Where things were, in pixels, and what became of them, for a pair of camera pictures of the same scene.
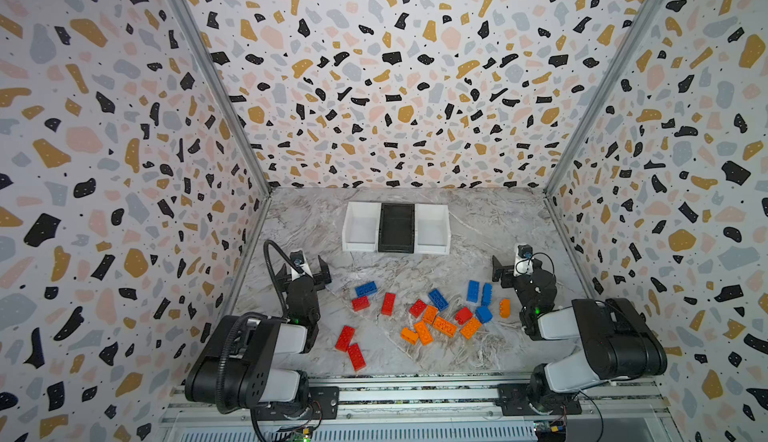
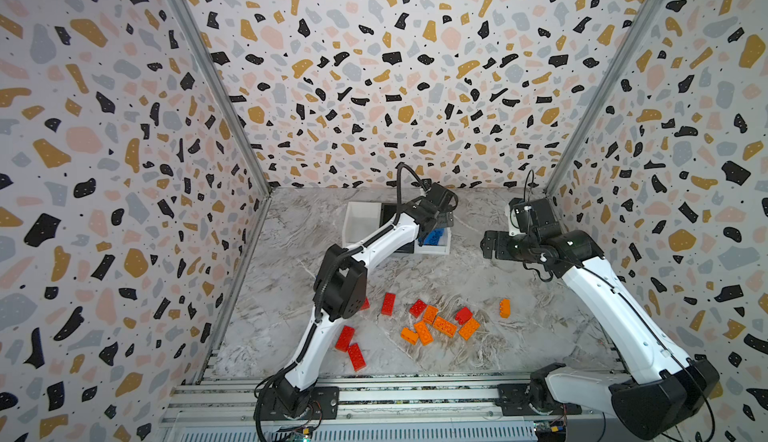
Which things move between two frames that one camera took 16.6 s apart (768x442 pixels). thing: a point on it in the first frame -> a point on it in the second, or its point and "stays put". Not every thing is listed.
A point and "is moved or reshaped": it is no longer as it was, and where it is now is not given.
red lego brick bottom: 356,357 stays put
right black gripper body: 518,274 -> 496,246
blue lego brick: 366,289 is moved or reshaped
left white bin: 361,227 stays put
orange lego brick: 505,308 stays put
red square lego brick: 417,308 stays put
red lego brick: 388,304 stays put
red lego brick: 345,338 stays put
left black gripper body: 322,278 -> 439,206
